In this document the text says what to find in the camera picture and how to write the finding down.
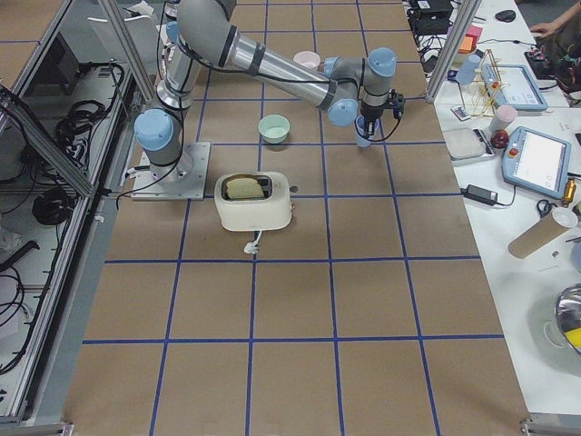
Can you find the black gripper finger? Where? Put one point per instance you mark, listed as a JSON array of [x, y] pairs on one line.
[[369, 127]]

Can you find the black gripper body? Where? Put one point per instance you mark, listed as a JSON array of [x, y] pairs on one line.
[[370, 113]]

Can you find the carried blue plastic cup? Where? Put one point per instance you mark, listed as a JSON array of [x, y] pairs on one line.
[[362, 130]]

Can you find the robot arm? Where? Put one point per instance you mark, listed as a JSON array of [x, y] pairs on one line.
[[346, 88], [159, 130]]

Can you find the light blue cup on desk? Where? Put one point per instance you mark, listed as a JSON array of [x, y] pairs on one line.
[[468, 70]]

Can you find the grey digital scale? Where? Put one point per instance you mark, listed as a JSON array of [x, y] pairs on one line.
[[467, 146]]

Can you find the black electronics box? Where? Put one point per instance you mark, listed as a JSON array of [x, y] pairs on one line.
[[431, 17]]

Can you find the orange sticky notes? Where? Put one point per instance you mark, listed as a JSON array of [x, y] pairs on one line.
[[470, 40]]

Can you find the mint green bowl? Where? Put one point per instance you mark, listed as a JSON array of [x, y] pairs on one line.
[[274, 128]]

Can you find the pink cup on desk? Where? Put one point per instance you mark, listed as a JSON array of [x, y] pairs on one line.
[[503, 118]]

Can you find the red apple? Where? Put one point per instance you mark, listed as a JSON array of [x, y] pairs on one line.
[[499, 139]]

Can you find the blue teach pendant far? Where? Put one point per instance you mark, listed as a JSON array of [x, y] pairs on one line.
[[514, 85]]

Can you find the blue teach pendant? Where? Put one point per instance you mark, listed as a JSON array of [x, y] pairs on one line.
[[514, 85], [536, 161]]

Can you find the black power adapter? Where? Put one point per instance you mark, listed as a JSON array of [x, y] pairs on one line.
[[479, 194]]

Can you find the black computer mouse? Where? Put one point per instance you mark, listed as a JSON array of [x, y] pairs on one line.
[[506, 16]]

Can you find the cream white toaster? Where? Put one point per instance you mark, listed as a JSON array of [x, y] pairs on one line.
[[272, 212]]

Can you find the bread slice in toaster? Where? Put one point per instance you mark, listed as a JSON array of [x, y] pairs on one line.
[[244, 188]]

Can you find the blue teach pendant near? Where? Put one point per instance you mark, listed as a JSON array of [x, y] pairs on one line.
[[536, 161]]

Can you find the black scissors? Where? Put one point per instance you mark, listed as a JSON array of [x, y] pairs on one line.
[[544, 207]]

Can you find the cardboard tube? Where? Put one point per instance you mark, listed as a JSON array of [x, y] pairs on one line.
[[559, 221]]

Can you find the steel mixing bowl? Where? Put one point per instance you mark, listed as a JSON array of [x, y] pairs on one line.
[[567, 312]]

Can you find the wooden wire rack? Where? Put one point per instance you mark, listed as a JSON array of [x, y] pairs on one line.
[[478, 98]]

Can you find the aluminium frame post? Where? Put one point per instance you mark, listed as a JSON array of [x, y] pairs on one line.
[[463, 20]]

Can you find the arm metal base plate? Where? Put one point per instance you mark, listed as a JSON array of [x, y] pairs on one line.
[[186, 181]]

